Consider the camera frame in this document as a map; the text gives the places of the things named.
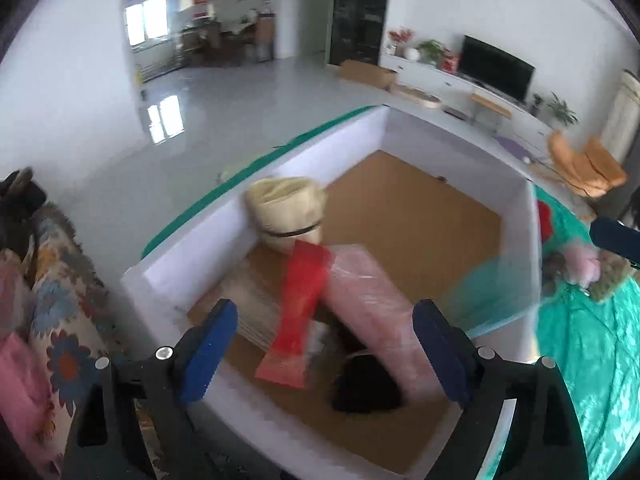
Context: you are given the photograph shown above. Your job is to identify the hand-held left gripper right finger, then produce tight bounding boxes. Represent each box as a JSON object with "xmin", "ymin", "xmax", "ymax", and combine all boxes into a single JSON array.
[{"xmin": 412, "ymin": 298, "xmax": 591, "ymax": 480}]

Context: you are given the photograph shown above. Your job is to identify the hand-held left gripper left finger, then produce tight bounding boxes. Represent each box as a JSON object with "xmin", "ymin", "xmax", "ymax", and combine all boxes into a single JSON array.
[{"xmin": 62, "ymin": 298, "xmax": 239, "ymax": 480}]

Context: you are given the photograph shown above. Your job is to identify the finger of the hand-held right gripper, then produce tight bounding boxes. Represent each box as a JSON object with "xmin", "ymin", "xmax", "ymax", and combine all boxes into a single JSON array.
[{"xmin": 589, "ymin": 216, "xmax": 640, "ymax": 270}]

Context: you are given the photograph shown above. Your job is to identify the pink mesh bath pouf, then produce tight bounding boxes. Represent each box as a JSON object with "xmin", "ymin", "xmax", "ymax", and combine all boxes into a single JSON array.
[{"xmin": 562, "ymin": 244, "xmax": 602, "ymax": 287}]

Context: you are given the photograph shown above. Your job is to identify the clear pack of wooden sticks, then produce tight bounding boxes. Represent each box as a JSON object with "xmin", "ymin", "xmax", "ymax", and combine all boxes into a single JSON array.
[{"xmin": 210, "ymin": 260, "xmax": 321, "ymax": 356}]

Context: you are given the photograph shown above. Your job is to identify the black lace hair bow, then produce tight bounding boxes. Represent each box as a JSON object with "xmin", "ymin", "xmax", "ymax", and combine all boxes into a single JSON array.
[{"xmin": 331, "ymin": 350, "xmax": 405, "ymax": 415}]

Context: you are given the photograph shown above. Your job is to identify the pink face mask pack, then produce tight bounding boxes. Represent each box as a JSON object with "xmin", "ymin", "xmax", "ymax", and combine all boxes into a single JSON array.
[{"xmin": 320, "ymin": 244, "xmax": 451, "ymax": 406}]

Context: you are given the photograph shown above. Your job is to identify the red foil packet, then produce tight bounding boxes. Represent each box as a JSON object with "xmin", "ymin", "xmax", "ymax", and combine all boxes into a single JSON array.
[{"xmin": 254, "ymin": 240, "xmax": 335, "ymax": 388}]

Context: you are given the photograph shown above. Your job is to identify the beige cloth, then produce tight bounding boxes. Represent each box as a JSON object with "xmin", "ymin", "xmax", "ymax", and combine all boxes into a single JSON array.
[{"xmin": 245, "ymin": 176, "xmax": 328, "ymax": 251}]

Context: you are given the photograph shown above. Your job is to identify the white box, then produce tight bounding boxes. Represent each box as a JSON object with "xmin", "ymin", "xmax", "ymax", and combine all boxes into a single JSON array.
[{"xmin": 120, "ymin": 105, "xmax": 543, "ymax": 480}]

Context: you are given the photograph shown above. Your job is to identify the olive brown cloth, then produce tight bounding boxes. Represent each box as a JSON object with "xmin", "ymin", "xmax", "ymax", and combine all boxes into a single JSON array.
[{"xmin": 590, "ymin": 250, "xmax": 637, "ymax": 303}]

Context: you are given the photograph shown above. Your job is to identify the red fluffy cloth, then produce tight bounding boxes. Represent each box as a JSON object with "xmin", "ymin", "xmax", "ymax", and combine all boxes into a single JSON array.
[{"xmin": 536, "ymin": 200, "xmax": 555, "ymax": 241}]

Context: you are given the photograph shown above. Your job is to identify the orange lounge chair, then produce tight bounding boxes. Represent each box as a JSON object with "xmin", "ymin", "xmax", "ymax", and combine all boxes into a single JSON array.
[{"xmin": 547, "ymin": 130, "xmax": 628, "ymax": 198}]

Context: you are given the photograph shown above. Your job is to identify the cream curtain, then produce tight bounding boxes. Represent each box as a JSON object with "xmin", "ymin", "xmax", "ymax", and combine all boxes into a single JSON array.
[{"xmin": 600, "ymin": 69, "xmax": 640, "ymax": 161}]

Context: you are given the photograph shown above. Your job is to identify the purple mat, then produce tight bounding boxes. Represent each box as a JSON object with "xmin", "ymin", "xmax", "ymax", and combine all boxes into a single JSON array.
[{"xmin": 495, "ymin": 135, "xmax": 536, "ymax": 158}]

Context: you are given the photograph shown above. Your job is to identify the large potted plant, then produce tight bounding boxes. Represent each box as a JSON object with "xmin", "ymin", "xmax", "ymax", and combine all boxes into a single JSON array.
[{"xmin": 545, "ymin": 92, "xmax": 578, "ymax": 126}]

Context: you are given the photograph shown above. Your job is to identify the floral blanket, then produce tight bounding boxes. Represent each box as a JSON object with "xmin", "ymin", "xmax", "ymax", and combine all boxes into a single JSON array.
[{"xmin": 0, "ymin": 200, "xmax": 131, "ymax": 480}]

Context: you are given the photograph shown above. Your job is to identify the small wooden stool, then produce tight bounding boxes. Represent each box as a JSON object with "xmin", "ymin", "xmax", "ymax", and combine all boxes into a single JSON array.
[{"xmin": 470, "ymin": 92, "xmax": 512, "ymax": 123}]

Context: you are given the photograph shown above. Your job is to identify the pink cloth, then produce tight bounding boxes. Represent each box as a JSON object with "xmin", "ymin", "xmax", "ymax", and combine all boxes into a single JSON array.
[{"xmin": 0, "ymin": 255, "xmax": 57, "ymax": 463}]

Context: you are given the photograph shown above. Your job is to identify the black television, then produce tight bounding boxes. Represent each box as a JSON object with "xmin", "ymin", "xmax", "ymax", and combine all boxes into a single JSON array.
[{"xmin": 459, "ymin": 35, "xmax": 536, "ymax": 106}]

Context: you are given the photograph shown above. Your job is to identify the dark cloth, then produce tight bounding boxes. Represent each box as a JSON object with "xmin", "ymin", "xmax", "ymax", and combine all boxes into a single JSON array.
[{"xmin": 0, "ymin": 167, "xmax": 47, "ymax": 261}]

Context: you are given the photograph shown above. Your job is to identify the white television cabinet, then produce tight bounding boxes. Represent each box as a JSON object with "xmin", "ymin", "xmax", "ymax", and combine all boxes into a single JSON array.
[{"xmin": 379, "ymin": 54, "xmax": 556, "ymax": 151}]

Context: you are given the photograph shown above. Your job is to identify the round wooden tray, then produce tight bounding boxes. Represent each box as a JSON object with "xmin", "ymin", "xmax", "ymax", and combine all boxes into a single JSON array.
[{"xmin": 400, "ymin": 85, "xmax": 443, "ymax": 110}]

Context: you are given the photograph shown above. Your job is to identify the bushy green plant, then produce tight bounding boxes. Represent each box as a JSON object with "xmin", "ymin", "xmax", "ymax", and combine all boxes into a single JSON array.
[{"xmin": 417, "ymin": 39, "xmax": 446, "ymax": 66}]

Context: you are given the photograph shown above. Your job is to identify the flat cardboard box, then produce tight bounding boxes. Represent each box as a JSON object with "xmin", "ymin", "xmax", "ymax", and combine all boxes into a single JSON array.
[{"xmin": 336, "ymin": 59, "xmax": 398, "ymax": 91}]

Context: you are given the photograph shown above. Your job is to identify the red flowers in vase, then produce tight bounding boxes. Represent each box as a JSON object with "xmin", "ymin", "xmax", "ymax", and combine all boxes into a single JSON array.
[{"xmin": 389, "ymin": 27, "xmax": 416, "ymax": 56}]

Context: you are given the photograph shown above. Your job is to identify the dining table with chairs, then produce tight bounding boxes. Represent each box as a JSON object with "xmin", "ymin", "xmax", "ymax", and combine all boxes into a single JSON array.
[{"xmin": 180, "ymin": 20, "xmax": 256, "ymax": 66}]

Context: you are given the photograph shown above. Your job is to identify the window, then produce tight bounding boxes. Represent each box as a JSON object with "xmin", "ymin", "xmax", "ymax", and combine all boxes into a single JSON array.
[{"xmin": 125, "ymin": 0, "xmax": 168, "ymax": 46}]

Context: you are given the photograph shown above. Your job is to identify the dark glass cabinet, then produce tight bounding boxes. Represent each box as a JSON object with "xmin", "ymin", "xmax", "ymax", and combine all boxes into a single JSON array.
[{"xmin": 330, "ymin": 0, "xmax": 393, "ymax": 67}]

